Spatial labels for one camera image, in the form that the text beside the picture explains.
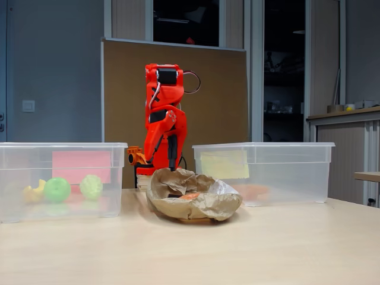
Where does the light green toy lettuce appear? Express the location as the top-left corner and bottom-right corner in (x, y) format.
(79, 174), (104, 200)

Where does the orange toy waffle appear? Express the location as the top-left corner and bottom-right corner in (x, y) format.
(237, 183), (270, 199)

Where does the green toy apple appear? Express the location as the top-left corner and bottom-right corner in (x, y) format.
(43, 177), (72, 204)

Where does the yellow toy banana bunch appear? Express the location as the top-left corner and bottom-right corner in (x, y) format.
(23, 179), (47, 204)

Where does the yellow sticky note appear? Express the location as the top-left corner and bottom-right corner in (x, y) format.
(200, 150), (250, 179)

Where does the pink sticky note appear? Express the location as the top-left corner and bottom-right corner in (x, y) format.
(52, 150), (113, 186)

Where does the clear plastic bin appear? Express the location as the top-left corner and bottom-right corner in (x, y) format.
(192, 141), (335, 208)
(0, 141), (128, 224)

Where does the orange table clamp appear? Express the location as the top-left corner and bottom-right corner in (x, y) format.
(126, 145), (152, 167)

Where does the wooden block stack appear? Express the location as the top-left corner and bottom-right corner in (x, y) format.
(136, 174), (155, 189)

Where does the brown cork board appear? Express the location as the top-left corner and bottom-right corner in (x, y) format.
(100, 37), (249, 189)

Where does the crumpled brown paper bag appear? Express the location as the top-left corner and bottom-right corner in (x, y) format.
(145, 167), (243, 222)

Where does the thin leaning rod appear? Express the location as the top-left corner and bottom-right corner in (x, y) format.
(332, 68), (341, 105)

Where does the grey roller shutter cabinet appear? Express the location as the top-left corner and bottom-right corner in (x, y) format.
(306, 106), (380, 205)

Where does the beige side table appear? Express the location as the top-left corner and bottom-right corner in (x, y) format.
(353, 171), (380, 182)

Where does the looped servo cable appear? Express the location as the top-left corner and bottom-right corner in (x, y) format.
(181, 70), (202, 96)

